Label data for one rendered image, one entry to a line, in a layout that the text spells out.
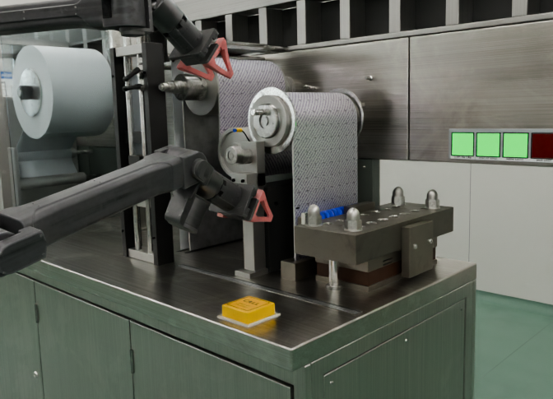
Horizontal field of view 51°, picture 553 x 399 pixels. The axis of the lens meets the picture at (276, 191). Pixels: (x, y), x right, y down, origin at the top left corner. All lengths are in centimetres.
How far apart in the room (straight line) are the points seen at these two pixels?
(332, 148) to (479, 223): 272
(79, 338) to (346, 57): 101
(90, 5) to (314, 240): 61
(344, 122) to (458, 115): 26
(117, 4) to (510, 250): 326
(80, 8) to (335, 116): 61
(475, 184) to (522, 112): 266
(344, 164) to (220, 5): 77
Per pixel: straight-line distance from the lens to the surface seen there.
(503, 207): 393
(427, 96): 144
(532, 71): 134
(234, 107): 147
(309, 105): 132
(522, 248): 393
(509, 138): 135
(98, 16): 110
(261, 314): 106
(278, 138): 127
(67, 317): 165
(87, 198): 87
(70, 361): 169
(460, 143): 140
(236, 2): 189
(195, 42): 115
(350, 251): 114
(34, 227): 81
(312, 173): 132
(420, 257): 131
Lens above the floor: 127
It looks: 8 degrees down
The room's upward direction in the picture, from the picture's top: 2 degrees counter-clockwise
